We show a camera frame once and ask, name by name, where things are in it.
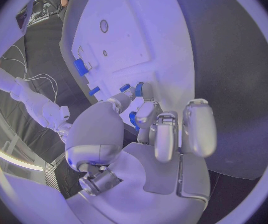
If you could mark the small blue block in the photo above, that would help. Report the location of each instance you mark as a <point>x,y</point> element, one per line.
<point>124,87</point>
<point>94,90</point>

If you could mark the white task board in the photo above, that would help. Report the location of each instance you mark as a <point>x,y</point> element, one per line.
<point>129,41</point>

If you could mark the blue peg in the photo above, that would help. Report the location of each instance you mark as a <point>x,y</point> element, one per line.
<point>138,90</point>

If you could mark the large blue block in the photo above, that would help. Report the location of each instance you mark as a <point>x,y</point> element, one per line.
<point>80,67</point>

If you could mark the cluttered workshop desk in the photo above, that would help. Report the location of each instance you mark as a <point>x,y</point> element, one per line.
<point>39,15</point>

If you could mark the blue gear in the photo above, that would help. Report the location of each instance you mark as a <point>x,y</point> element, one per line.
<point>132,118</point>

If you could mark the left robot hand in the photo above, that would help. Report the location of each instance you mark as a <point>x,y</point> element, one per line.
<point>147,171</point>

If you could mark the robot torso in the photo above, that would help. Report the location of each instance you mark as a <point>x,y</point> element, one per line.
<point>12,158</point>

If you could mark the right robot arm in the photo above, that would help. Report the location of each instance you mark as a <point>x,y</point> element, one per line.
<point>31,99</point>

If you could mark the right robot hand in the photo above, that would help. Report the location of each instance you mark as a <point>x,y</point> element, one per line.
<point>65,132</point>

